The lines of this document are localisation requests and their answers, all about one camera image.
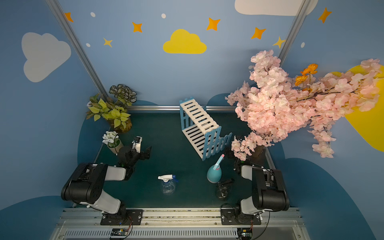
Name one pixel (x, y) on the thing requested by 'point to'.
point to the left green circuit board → (119, 232)
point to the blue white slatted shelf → (202, 132)
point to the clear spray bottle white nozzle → (168, 185)
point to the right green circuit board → (245, 233)
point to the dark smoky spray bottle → (223, 189)
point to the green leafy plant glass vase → (115, 111)
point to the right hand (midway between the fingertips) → (235, 144)
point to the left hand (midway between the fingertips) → (143, 143)
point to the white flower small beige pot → (111, 139)
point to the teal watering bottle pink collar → (214, 172)
